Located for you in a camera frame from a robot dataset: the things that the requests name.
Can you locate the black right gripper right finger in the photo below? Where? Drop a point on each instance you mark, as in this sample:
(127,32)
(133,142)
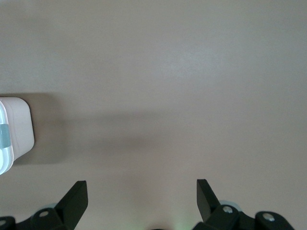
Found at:
(208,206)

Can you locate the clear plastic storage container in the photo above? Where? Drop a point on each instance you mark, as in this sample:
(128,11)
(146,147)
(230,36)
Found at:
(22,124)

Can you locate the grey latch clip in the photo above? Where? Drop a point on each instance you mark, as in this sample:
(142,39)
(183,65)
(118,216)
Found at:
(4,136)

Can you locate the white plastic box lid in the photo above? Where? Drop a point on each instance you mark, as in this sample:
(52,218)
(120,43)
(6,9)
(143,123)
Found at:
(4,159)

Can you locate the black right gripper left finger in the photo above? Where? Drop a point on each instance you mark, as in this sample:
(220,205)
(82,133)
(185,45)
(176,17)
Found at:
(72,206)

